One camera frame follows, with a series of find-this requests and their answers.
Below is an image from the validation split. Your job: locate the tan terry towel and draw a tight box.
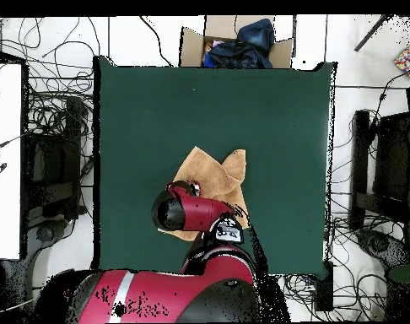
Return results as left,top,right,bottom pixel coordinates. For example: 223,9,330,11
157,145,251,242

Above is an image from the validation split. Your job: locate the multicolour patterned item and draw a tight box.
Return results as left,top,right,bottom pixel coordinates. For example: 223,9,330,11
393,45,410,77

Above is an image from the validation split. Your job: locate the dark green table cloth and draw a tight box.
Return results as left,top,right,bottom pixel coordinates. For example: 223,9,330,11
92,55,337,276

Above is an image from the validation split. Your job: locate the brown cardboard box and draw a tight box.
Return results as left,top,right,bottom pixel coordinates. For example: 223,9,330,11
179,14,295,70

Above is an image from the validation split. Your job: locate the navy crumpled garment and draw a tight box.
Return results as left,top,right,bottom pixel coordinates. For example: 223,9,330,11
202,39,273,69

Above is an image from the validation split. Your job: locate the white side table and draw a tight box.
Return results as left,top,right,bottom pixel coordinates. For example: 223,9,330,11
0,62,24,261

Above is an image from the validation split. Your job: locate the blue denim garment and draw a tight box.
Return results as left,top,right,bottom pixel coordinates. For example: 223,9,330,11
237,18,276,55

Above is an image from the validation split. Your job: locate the dark thin rod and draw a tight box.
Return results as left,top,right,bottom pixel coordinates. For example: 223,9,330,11
353,14,393,52

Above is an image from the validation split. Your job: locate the black metal stand frame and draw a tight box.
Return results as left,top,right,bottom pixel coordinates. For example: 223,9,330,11
24,97,88,220
349,109,410,230

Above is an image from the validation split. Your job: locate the black cable tangle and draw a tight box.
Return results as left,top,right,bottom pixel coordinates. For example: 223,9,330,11
17,16,101,217
282,273,388,321

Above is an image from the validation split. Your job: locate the long black floor cable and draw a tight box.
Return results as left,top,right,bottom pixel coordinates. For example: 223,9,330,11
138,14,174,68

